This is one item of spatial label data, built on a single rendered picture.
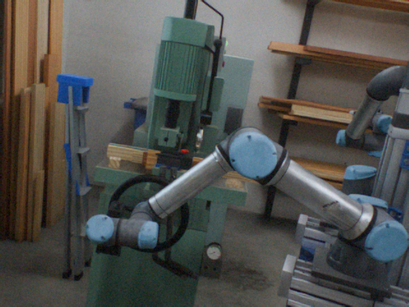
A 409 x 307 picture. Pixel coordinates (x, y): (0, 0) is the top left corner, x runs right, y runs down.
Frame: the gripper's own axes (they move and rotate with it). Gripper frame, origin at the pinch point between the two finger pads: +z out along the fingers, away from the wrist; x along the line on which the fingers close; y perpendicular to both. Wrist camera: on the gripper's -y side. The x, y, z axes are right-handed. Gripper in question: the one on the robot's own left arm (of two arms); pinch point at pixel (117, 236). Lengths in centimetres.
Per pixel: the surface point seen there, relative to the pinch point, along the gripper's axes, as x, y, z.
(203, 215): 28.5, -15.4, 18.3
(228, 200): 37.0, -22.3, 14.4
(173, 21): 5, -82, -10
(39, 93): -86, -92, 108
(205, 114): 22, -61, 25
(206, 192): 28.1, -23.9, 13.4
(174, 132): 11.2, -46.4, 13.8
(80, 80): -48, -85, 65
